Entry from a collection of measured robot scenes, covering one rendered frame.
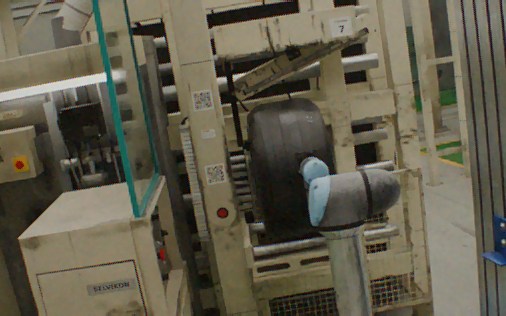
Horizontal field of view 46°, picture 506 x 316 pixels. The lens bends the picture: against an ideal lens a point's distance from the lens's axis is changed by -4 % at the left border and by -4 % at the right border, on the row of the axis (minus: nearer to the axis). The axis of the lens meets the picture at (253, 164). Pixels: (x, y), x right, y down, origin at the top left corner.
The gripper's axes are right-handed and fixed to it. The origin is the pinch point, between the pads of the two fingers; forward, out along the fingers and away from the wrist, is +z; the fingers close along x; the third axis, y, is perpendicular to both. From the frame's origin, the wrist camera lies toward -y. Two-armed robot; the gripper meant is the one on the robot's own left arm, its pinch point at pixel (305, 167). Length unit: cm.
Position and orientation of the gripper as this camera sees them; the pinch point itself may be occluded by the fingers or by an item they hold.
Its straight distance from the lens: 222.1
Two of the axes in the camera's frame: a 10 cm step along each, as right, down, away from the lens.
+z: -0.3, -1.1, 9.9
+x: -9.9, 1.7, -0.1
